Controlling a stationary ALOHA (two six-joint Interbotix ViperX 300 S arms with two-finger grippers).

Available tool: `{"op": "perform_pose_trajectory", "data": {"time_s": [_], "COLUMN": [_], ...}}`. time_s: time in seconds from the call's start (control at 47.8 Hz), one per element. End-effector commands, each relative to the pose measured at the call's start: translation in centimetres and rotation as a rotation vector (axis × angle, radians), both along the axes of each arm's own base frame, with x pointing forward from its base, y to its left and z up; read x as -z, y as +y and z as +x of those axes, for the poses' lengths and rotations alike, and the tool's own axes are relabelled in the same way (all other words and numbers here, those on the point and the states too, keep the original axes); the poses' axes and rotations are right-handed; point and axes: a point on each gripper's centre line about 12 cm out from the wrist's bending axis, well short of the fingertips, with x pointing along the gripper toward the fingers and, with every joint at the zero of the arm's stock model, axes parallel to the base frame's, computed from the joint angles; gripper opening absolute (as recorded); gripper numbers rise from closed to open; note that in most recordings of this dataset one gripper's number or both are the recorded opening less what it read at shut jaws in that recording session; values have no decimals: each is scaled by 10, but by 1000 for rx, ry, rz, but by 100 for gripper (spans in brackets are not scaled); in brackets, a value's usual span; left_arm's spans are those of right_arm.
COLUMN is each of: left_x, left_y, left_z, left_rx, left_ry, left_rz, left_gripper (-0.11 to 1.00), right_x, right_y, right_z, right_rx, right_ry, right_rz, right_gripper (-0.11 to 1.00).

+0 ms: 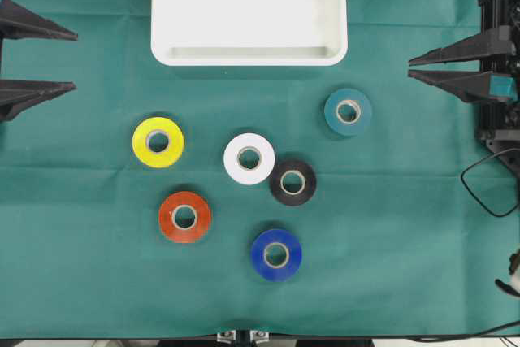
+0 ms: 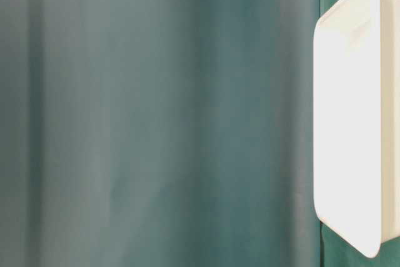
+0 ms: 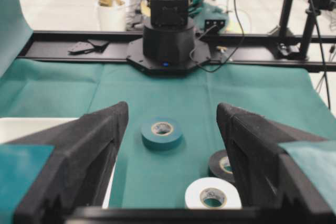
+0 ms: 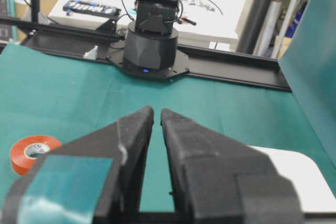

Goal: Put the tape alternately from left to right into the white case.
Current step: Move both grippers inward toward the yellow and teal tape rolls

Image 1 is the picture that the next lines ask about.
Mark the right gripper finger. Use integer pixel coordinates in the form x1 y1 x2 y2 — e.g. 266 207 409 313
409 30 508 66
408 70 517 103

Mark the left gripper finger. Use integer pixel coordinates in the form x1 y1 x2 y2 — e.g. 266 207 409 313
1 0 78 41
1 80 76 122

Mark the teal tape roll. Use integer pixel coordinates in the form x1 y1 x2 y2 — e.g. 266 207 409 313
323 88 373 137

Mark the yellow tape roll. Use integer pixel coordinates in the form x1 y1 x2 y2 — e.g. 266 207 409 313
132 117 184 168

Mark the black tape roll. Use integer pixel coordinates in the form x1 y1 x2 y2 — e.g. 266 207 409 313
269 159 317 206

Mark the red tape roll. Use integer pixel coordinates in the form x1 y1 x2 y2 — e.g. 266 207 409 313
158 191 212 244

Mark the white tape roll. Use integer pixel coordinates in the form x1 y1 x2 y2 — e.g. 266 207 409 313
223 132 275 185

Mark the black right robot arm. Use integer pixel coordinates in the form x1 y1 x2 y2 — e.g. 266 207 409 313
408 0 519 177

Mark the white plastic case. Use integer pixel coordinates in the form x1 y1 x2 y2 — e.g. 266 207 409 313
150 0 348 67

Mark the blue tape roll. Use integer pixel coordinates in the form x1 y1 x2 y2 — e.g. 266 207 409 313
250 229 302 282

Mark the green table cloth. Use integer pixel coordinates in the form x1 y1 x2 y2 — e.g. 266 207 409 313
1 0 519 339

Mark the white object at right edge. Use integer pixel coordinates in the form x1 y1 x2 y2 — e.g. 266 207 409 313
495 251 520 298

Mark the black right camera cable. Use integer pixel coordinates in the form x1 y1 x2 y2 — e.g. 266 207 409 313
460 147 520 219

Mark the metal bracket at table edge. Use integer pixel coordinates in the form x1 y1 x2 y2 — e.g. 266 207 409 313
216 330 270 347

